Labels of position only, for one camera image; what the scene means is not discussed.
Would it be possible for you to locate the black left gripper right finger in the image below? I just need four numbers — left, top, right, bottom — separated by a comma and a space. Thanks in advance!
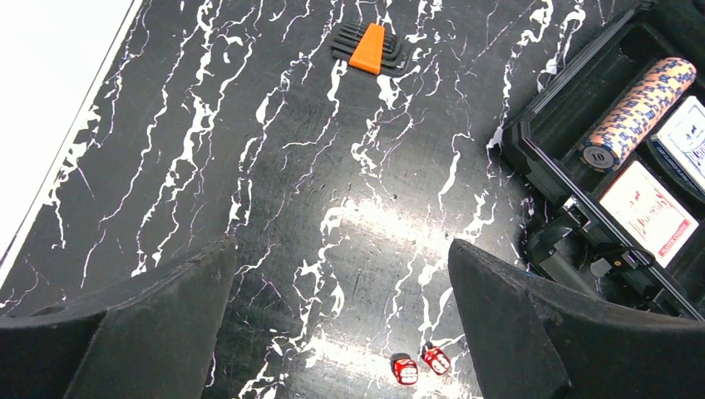
448, 239, 704, 398

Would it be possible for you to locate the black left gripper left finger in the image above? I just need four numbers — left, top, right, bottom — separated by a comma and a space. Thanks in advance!
1, 238, 237, 398

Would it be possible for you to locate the black poker set case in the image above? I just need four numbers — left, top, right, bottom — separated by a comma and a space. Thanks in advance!
502, 1, 704, 320

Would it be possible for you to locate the red translucent die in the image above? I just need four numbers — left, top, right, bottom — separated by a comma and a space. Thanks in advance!
422, 346, 451, 376
392, 357, 419, 386

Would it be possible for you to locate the red playing card deck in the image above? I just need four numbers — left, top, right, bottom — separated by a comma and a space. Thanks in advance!
599, 161, 699, 268

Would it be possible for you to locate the pink blue chip stack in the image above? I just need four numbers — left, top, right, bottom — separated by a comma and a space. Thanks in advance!
578, 57, 698, 173

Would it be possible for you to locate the blue playing card deck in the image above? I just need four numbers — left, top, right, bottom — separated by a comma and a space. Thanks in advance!
651, 96, 704, 195

